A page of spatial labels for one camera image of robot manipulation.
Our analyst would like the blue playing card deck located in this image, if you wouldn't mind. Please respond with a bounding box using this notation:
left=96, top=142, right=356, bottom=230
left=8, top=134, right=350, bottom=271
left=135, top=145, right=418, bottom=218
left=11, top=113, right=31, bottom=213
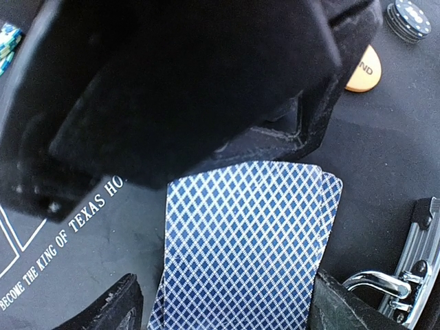
left=148, top=161, right=343, bottom=329

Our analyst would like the green blue poker chip stack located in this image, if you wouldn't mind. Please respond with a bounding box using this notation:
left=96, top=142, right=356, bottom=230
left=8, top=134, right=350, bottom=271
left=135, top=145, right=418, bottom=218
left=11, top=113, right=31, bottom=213
left=0, top=23, right=23, bottom=76

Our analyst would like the black poker chip stack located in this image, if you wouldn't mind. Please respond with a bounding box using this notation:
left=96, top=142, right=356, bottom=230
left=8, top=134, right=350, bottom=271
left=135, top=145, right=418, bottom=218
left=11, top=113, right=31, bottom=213
left=385, top=0, right=432, bottom=44

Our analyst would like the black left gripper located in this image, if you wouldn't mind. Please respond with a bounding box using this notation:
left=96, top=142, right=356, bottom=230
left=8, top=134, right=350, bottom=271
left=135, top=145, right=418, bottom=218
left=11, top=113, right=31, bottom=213
left=1, top=1, right=382, bottom=221

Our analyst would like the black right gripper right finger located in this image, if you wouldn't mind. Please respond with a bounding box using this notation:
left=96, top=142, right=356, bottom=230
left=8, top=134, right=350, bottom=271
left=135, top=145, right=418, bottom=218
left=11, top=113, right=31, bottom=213
left=309, top=269, right=389, bottom=330

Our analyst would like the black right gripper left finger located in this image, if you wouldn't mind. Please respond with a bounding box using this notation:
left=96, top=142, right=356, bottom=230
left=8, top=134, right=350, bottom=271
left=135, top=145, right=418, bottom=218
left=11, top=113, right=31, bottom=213
left=58, top=273, right=144, bottom=330

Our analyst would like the orange big blind button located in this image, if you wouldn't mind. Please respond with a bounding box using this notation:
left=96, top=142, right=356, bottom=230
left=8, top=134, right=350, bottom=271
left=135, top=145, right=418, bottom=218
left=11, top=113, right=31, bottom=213
left=345, top=45, right=382, bottom=93

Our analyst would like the black poker table mat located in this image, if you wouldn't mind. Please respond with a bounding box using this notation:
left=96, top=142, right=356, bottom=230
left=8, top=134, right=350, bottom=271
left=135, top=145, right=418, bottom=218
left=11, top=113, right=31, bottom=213
left=1, top=1, right=439, bottom=329

